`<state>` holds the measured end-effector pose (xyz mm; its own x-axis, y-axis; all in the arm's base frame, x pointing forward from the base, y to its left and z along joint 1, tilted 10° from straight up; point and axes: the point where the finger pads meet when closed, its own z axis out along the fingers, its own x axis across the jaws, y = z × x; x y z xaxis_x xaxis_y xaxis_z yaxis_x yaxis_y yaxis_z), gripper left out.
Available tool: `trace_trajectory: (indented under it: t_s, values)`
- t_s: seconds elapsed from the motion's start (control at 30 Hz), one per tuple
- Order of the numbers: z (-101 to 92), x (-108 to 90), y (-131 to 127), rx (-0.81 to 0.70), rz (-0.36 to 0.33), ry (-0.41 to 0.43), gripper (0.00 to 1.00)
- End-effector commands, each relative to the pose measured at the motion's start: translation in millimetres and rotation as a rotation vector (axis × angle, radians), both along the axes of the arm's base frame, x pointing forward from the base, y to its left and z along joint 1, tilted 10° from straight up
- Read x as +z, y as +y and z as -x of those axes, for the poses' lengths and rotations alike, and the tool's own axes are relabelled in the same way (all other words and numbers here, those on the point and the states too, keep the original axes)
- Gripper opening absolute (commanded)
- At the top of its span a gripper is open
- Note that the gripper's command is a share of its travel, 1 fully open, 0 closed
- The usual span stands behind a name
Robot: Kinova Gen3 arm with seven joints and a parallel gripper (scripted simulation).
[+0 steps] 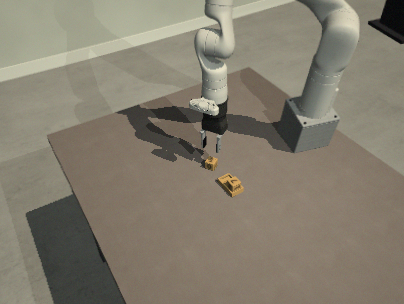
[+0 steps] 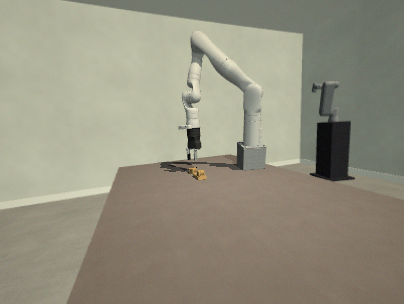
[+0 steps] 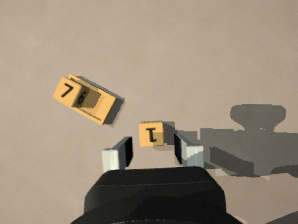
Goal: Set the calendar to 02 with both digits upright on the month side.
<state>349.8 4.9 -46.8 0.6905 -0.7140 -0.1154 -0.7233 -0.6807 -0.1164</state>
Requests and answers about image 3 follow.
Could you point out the orange open tray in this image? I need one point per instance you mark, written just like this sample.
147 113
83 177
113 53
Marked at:
97 105

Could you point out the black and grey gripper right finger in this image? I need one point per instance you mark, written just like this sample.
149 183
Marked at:
187 153

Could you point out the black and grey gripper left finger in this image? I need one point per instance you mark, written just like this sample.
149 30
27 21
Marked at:
119 156

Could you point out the orange number cube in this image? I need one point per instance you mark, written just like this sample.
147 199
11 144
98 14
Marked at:
151 134
71 92

